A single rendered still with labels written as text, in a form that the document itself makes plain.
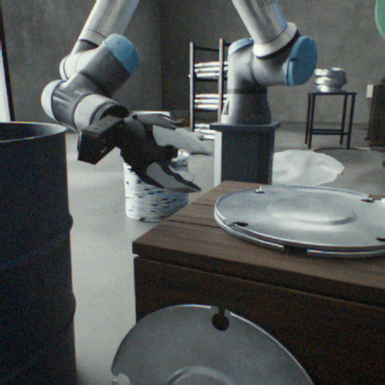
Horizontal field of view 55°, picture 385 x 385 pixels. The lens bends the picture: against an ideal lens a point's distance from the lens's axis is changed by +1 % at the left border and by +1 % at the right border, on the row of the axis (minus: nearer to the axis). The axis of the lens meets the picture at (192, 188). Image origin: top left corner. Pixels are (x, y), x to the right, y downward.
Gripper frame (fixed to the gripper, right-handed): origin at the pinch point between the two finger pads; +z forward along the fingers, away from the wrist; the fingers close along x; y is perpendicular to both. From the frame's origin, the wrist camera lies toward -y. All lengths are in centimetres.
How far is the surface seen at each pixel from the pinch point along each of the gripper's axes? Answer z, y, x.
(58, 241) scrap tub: -14.2, -10.1, 15.7
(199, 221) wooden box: 0.6, 3.6, 8.8
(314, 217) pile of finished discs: 14.2, 11.0, 3.5
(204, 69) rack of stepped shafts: -167, 224, 12
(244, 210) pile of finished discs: 4.3, 9.6, 6.7
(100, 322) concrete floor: -24, 9, 51
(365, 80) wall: -159, 705, 8
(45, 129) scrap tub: -35.2, 0.0, 5.7
